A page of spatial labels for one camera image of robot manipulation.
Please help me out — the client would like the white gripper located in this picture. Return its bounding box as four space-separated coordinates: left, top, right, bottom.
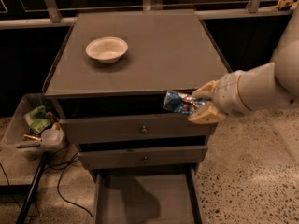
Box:
188 71 251 124

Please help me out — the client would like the blue crushed redbull can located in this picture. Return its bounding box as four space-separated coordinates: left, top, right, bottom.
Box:
163 91 207 115

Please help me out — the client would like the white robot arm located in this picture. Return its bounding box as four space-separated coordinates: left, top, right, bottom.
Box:
188 7 299 124

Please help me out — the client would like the grey top drawer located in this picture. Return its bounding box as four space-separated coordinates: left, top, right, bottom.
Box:
60 113 217 144

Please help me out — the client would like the grey drawer cabinet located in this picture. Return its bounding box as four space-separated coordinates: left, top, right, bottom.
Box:
41 8 233 182

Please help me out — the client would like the grey open bottom drawer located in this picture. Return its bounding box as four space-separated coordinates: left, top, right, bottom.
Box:
93 164 204 224

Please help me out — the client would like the grey middle drawer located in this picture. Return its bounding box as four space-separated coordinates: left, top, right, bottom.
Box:
78 145 207 170

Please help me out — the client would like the white bowl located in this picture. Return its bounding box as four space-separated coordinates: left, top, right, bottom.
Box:
85 36 128 63

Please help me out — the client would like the clear plastic cup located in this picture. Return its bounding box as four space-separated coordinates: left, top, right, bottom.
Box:
41 129 59 142

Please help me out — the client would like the green snack bag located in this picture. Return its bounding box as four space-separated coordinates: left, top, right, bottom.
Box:
23 105 51 134

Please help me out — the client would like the clear plastic bin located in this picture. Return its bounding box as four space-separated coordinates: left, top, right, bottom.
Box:
1 93 66 157

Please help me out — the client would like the black stand leg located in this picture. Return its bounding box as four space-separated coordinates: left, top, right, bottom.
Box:
16 153 49 224

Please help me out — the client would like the yellow object on rail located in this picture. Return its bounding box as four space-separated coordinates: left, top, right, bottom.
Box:
277 0 295 10

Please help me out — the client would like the black floor cable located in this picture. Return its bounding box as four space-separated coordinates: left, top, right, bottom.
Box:
43 143 93 217

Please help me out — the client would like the metal window rail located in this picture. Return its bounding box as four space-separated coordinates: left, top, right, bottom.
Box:
0 0 298 29

